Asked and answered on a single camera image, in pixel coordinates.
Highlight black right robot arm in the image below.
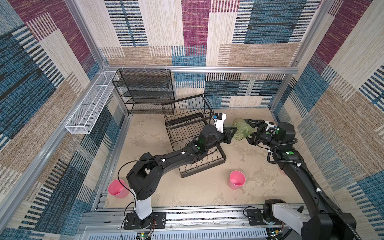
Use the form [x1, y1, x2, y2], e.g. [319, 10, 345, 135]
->
[245, 119, 361, 240]

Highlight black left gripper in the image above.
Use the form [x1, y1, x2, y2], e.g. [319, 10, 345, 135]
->
[204, 127, 237, 153]

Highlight white wire wall basket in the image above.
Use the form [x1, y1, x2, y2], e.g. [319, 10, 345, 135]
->
[65, 72, 116, 135]

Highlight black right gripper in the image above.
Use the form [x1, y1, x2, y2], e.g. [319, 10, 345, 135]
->
[242, 118, 280, 149]

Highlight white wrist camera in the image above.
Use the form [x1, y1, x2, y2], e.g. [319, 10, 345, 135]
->
[265, 121, 276, 132]
[213, 113, 227, 133]

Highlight bright green translucent cup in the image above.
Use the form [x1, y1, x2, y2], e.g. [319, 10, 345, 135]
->
[232, 118, 254, 141]

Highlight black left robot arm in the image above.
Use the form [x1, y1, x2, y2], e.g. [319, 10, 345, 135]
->
[127, 125, 237, 221]

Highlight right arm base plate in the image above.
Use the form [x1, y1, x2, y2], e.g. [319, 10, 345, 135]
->
[243, 206, 283, 226]

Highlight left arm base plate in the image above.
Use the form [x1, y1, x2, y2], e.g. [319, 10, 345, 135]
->
[123, 212, 167, 230]

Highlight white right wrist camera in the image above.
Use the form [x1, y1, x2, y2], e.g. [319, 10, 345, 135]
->
[265, 121, 276, 132]

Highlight opaque pink cup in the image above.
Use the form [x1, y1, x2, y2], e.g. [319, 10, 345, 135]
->
[229, 171, 246, 190]

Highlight black mesh shelf unit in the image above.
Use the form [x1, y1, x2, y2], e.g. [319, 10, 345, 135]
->
[112, 69, 175, 114]

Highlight black wire dish rack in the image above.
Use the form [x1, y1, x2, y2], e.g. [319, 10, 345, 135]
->
[162, 94, 227, 178]

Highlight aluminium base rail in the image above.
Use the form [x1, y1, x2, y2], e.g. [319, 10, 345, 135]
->
[75, 205, 288, 240]

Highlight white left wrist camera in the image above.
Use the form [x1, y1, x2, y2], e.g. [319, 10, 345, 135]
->
[213, 113, 227, 133]

